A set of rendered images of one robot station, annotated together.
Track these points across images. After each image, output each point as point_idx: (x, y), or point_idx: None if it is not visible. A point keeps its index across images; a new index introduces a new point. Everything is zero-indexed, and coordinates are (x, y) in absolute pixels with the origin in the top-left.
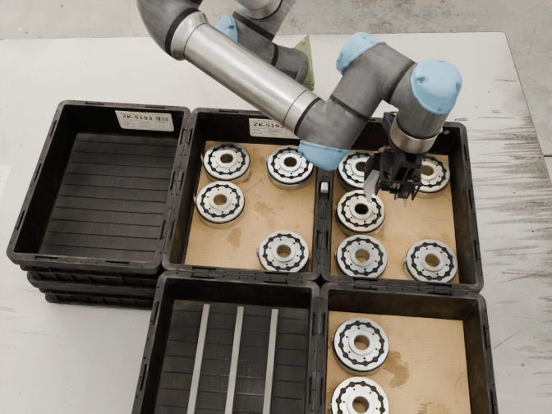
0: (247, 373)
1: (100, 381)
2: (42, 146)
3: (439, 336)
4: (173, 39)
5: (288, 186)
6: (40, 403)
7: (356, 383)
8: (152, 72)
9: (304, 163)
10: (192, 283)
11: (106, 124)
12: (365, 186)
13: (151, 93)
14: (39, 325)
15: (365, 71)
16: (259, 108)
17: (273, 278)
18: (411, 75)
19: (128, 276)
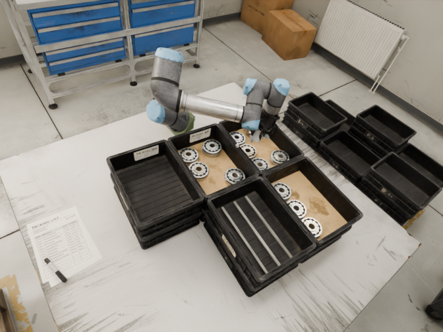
0: (253, 221)
1: (192, 265)
2: (84, 191)
3: (296, 178)
4: (180, 103)
5: (217, 154)
6: (174, 289)
7: (289, 203)
8: (113, 140)
9: (217, 143)
10: (219, 198)
11: (127, 162)
12: (252, 138)
13: (119, 149)
14: (147, 261)
15: (258, 89)
16: (223, 116)
17: (245, 181)
18: (273, 85)
19: (188, 211)
